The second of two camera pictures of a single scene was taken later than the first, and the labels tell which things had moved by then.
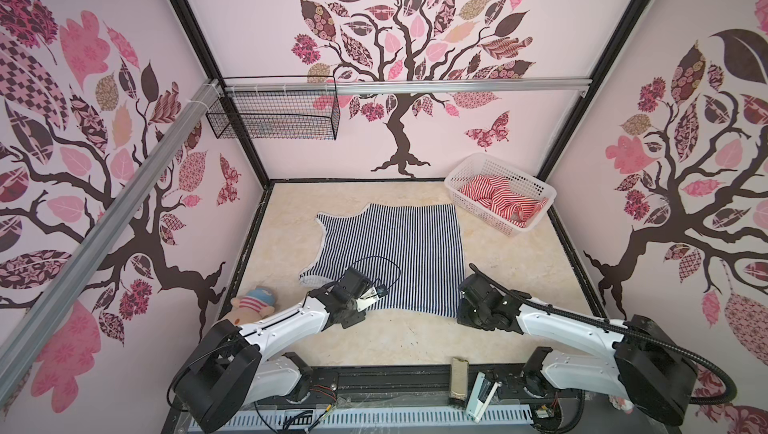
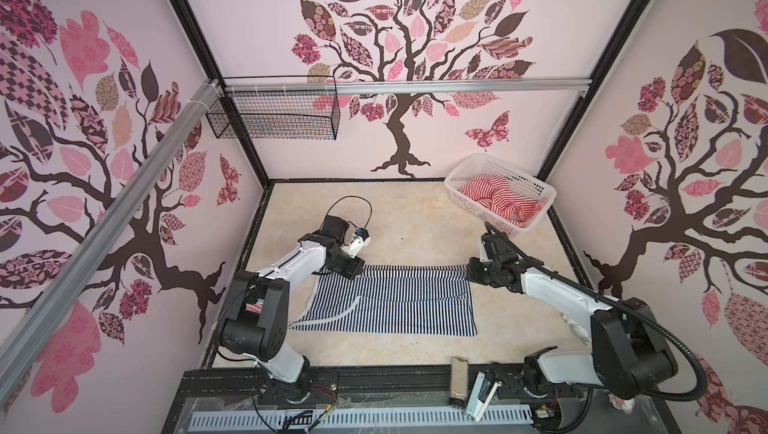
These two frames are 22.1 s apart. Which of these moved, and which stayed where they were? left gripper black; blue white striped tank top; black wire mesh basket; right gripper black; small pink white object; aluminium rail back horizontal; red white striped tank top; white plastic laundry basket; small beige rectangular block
Moved: right gripper black; left gripper black; blue white striped tank top
Stayed: white plastic laundry basket; small pink white object; red white striped tank top; aluminium rail back horizontal; small beige rectangular block; black wire mesh basket
